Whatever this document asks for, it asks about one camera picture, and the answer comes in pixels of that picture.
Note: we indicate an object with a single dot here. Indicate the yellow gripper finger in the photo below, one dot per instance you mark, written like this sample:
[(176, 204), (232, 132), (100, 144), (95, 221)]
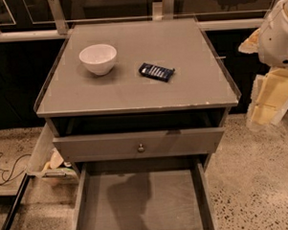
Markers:
[(249, 45), (269, 99)]

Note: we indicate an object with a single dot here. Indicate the round metal drawer knob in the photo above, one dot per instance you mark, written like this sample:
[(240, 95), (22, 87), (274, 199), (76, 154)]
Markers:
[(141, 148)]

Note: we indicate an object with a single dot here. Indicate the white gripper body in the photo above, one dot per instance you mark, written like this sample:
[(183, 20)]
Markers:
[(276, 42)]

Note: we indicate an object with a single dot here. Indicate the white ceramic bowl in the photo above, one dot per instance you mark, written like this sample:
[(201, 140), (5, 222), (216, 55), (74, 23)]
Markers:
[(99, 59)]

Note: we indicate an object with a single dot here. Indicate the metal window frame rail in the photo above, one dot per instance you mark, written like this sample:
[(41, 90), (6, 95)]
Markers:
[(39, 19)]

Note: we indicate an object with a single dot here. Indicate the grey open middle drawer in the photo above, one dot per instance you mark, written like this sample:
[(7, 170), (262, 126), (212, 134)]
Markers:
[(161, 194)]

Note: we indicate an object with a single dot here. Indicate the grey top drawer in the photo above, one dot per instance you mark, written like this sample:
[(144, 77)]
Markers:
[(162, 143)]

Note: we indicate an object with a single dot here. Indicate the blue rxbar blueberry wrapper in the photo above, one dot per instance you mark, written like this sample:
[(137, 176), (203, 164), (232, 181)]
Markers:
[(156, 72)]

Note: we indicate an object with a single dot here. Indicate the grey drawer cabinet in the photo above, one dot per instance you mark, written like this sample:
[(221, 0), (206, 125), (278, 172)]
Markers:
[(74, 101)]

